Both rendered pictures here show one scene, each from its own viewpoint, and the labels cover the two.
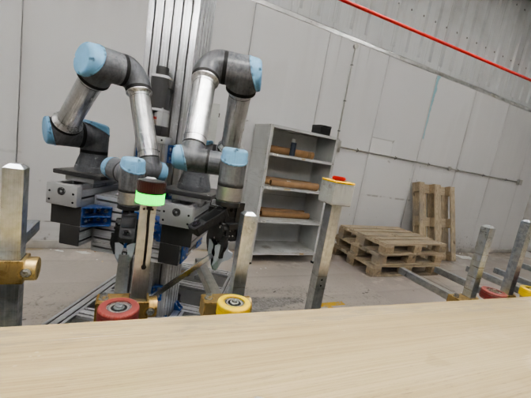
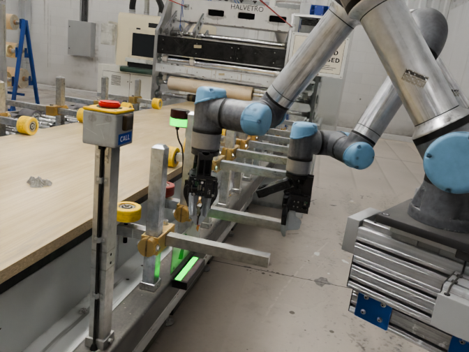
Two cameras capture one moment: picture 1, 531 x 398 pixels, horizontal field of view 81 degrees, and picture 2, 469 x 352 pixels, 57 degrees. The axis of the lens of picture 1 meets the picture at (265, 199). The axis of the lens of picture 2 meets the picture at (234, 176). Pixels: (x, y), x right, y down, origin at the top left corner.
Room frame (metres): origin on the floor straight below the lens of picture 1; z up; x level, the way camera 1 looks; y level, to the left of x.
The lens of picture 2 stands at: (1.59, -0.71, 1.34)
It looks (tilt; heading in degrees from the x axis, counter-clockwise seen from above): 15 degrees down; 126
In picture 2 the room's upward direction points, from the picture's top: 7 degrees clockwise
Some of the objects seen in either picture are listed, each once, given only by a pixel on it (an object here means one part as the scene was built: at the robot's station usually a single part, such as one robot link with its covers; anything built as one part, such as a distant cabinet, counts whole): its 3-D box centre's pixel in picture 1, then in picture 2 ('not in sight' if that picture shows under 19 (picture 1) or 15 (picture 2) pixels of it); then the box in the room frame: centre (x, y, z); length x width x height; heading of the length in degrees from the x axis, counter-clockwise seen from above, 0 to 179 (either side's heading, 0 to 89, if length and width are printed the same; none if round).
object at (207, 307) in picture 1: (226, 306); (156, 239); (0.80, 0.06, 0.84); 0.14 x 0.06 x 0.05; 114
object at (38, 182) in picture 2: not in sight; (38, 179); (0.38, -0.05, 0.91); 0.09 x 0.07 x 0.02; 171
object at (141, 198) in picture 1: (150, 197); (179, 121); (0.66, 0.25, 1.13); 0.06 x 0.06 x 0.02
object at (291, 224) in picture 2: (129, 252); (290, 225); (1.00, 0.42, 0.86); 0.06 x 0.03 x 0.09; 24
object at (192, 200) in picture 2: (224, 256); (192, 209); (0.89, 0.09, 0.94); 0.06 x 0.03 x 0.09; 134
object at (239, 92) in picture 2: not in sight; (232, 91); (-0.85, 2.43, 1.05); 1.43 x 0.12 x 0.12; 24
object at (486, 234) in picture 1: (472, 282); not in sight; (1.21, -0.88, 0.89); 0.04 x 0.04 x 0.48; 24
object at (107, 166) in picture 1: (122, 170); (335, 144); (1.06, 0.51, 1.12); 0.11 x 0.11 x 0.08; 53
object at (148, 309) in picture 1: (126, 308); (187, 208); (0.69, 0.28, 0.85); 0.14 x 0.06 x 0.05; 114
